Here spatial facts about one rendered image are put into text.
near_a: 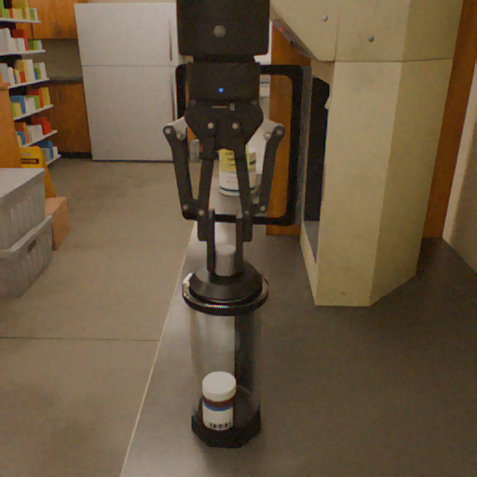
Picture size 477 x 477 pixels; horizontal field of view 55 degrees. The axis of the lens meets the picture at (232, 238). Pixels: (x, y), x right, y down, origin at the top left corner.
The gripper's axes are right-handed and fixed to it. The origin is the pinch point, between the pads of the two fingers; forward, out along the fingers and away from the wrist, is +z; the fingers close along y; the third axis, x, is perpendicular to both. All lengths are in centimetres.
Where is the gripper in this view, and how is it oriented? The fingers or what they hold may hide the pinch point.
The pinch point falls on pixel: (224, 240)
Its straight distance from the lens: 55.4
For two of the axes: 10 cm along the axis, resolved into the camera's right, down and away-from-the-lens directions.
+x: -0.5, 4.0, -9.2
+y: -10.0, -0.2, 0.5
